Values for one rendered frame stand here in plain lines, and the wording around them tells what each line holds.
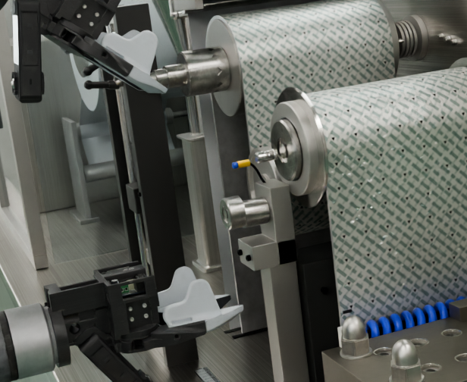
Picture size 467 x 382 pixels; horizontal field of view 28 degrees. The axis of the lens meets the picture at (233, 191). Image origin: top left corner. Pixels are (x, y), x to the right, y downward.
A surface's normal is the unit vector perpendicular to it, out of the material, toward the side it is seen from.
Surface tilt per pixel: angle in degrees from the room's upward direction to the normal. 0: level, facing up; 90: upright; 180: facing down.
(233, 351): 0
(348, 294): 90
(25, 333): 61
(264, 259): 90
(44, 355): 100
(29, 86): 92
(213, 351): 0
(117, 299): 90
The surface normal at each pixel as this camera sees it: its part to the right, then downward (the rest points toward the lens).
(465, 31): -0.93, 0.19
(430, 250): 0.35, 0.17
